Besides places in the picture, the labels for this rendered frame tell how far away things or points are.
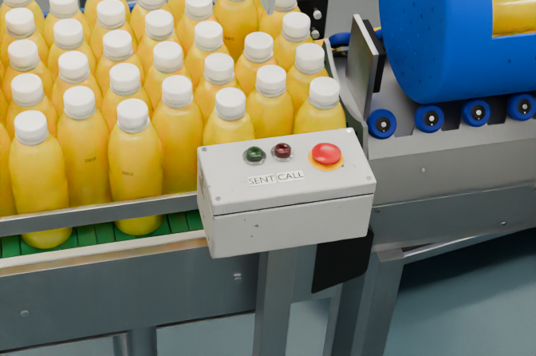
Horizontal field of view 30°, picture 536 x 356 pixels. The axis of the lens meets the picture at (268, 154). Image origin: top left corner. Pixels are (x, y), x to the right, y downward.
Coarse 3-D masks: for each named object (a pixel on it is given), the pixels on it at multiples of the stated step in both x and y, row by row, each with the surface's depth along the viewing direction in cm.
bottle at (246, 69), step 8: (240, 56) 140; (248, 56) 138; (272, 56) 138; (240, 64) 139; (248, 64) 138; (256, 64) 138; (264, 64) 138; (272, 64) 139; (240, 72) 139; (248, 72) 138; (256, 72) 138; (240, 80) 139; (248, 80) 138; (256, 80) 138; (248, 88) 139
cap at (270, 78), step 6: (264, 66) 133; (270, 66) 133; (276, 66) 133; (258, 72) 132; (264, 72) 132; (270, 72) 132; (276, 72) 132; (282, 72) 132; (258, 78) 131; (264, 78) 131; (270, 78) 131; (276, 78) 131; (282, 78) 131; (258, 84) 132; (264, 84) 131; (270, 84) 131; (276, 84) 131; (282, 84) 132; (264, 90) 132; (270, 90) 132; (276, 90) 132
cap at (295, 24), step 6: (294, 12) 142; (288, 18) 141; (294, 18) 141; (300, 18) 141; (306, 18) 141; (282, 24) 141; (288, 24) 140; (294, 24) 140; (300, 24) 140; (306, 24) 140; (288, 30) 140; (294, 30) 140; (300, 30) 140; (306, 30) 141; (294, 36) 141; (300, 36) 141
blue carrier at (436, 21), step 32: (384, 0) 156; (416, 0) 143; (448, 0) 133; (480, 0) 134; (384, 32) 158; (416, 32) 145; (448, 32) 134; (480, 32) 135; (416, 64) 146; (448, 64) 136; (480, 64) 138; (512, 64) 139; (416, 96) 148; (448, 96) 143; (480, 96) 147
